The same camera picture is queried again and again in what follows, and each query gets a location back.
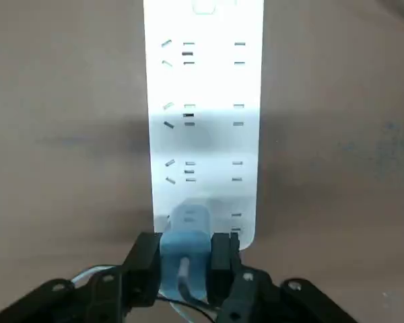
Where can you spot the white power strip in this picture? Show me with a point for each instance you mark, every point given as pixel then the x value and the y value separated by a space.
pixel 215 141

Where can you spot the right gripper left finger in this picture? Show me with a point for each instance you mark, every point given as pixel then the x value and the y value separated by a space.
pixel 138 269

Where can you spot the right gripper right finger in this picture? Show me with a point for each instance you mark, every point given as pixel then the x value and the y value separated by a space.
pixel 222 262

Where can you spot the blue-cased phone charger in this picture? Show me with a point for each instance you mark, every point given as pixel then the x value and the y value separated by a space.
pixel 185 245

